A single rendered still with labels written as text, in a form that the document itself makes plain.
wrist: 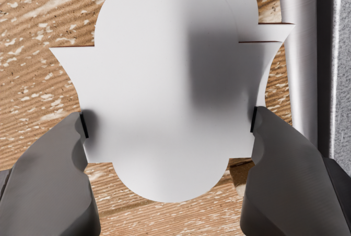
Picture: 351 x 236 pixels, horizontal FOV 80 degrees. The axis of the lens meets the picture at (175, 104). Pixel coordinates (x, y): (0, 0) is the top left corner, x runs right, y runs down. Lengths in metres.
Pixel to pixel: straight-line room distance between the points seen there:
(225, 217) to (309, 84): 0.18
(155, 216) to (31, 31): 0.23
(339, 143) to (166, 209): 0.21
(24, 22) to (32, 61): 0.03
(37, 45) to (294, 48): 0.21
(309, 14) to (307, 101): 0.08
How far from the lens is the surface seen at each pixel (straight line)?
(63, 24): 0.18
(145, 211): 0.28
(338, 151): 0.31
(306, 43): 0.22
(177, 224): 0.31
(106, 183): 0.25
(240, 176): 0.23
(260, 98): 0.16
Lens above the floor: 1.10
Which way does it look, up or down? 62 degrees down
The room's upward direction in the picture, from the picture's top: 176 degrees clockwise
